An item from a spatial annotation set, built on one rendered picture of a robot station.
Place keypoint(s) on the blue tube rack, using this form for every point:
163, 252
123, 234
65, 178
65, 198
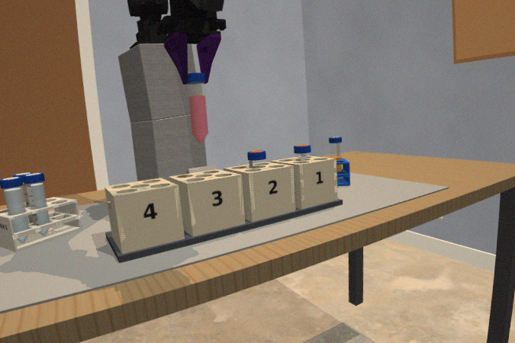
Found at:
344, 173

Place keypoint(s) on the grey flat mat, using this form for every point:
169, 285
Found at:
84, 261

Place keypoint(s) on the white tube rack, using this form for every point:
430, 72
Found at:
66, 213

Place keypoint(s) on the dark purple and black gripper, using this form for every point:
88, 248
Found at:
200, 31

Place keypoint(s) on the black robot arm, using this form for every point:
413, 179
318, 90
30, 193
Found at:
183, 8

